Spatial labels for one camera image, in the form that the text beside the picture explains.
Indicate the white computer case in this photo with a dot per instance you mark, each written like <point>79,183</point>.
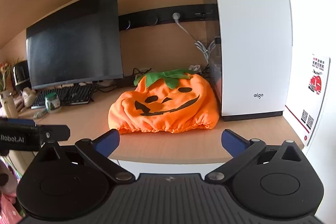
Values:
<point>252,43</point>

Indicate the black kitchen appliance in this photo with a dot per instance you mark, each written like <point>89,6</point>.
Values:
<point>21,77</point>

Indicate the wall poster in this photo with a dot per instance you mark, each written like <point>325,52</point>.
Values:
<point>315,98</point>

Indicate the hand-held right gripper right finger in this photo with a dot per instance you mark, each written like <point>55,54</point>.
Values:
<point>232,142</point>

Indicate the crumpled tissue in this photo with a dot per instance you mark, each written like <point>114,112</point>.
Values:
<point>194,68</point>

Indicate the pink patterned cloth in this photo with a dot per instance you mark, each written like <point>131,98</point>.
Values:
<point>8,203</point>

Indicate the glass jar with green lid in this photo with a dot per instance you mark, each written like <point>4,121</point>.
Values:
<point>53,103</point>

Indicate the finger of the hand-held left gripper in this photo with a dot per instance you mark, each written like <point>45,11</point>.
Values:
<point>56,132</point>

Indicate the black keyboard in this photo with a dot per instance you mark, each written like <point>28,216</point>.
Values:
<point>71,95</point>

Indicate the vase with flowers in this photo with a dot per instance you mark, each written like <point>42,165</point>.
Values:
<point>8,103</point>

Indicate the orange pumpkin costume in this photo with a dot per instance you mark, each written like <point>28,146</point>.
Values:
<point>162,108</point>

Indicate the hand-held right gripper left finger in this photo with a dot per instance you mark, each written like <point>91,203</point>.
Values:
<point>109,142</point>

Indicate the black computer monitor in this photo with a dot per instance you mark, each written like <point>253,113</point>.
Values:
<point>73,45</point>

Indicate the black wall power strip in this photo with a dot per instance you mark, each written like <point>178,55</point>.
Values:
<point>147,19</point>

